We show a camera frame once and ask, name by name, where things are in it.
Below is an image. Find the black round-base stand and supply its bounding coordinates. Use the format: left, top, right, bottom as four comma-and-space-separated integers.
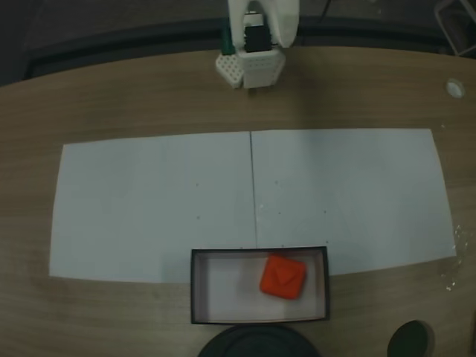
196, 324, 318, 357

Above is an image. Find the white paper sheet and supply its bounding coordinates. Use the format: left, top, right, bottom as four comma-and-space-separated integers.
251, 128, 457, 277
49, 132, 258, 286

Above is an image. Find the orange cube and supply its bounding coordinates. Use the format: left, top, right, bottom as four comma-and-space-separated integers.
259, 254, 308, 300

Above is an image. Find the small white round cap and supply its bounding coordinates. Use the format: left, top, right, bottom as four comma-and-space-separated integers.
446, 78, 466, 99

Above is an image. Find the dark round coaster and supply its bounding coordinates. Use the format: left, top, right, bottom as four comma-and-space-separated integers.
386, 320, 434, 357

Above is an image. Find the dark brown open box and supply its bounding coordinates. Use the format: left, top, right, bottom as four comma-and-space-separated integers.
190, 245, 332, 324

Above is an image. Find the grey metal chair frame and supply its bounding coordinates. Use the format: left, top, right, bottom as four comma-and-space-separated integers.
433, 0, 476, 57

